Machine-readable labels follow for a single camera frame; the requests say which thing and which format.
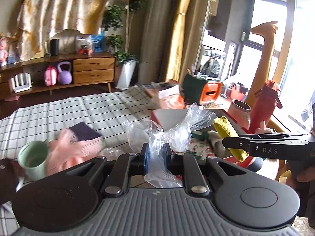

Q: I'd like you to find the green orange tissue box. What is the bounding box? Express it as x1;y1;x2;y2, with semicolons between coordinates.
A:
182;74;223;105

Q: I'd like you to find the potted green tree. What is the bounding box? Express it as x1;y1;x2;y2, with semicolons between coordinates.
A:
102;0;146;89

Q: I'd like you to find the black cylinder speaker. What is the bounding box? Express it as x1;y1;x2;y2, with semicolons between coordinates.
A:
50;39;59;56

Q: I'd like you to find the floral yellow curtain cloth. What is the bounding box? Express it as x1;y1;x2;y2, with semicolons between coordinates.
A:
16;0;110;61

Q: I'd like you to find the checkered white tablecloth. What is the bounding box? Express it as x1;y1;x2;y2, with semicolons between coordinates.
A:
0;85;163;236

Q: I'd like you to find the pink mesh bath pouf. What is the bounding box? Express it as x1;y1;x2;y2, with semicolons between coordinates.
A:
45;128;102;176

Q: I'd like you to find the christmas print cloth bag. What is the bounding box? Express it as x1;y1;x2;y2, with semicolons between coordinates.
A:
187;131;225;160

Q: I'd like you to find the purple green scrub sponge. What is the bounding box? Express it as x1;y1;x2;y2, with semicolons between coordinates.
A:
69;122;102;141

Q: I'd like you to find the orange snack bag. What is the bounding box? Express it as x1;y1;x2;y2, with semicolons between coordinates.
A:
157;85;185;109

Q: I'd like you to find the pink toy case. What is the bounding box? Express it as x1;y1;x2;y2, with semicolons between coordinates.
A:
44;65;58;86

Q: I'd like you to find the person right hand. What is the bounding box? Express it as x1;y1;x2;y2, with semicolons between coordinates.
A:
282;163;315;192

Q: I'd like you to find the red water bottle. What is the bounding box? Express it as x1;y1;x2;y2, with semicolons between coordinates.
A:
249;80;283;133

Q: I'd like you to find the black knit hat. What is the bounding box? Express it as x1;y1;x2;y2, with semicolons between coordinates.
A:
0;158;19;205

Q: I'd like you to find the white wifi router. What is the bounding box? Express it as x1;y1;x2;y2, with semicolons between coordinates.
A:
10;73;32;93

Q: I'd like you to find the pink doll figure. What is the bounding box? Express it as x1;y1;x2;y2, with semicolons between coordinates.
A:
0;32;9;67

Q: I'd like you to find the yellow sponge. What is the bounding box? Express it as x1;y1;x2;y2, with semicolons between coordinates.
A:
212;115;250;163

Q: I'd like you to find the mint green ceramic mug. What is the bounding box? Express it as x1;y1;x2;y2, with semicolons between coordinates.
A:
18;141;49;181

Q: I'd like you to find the clear plastic bag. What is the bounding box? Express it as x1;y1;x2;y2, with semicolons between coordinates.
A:
123;103;210;188

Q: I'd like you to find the orange giraffe statue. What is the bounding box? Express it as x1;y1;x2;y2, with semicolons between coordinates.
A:
245;20;279;108

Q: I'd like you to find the wooden tv console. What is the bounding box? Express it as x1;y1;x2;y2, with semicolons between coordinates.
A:
1;52;116;100

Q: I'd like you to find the purple kettlebell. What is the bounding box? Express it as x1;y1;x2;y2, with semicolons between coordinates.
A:
57;61;72;85

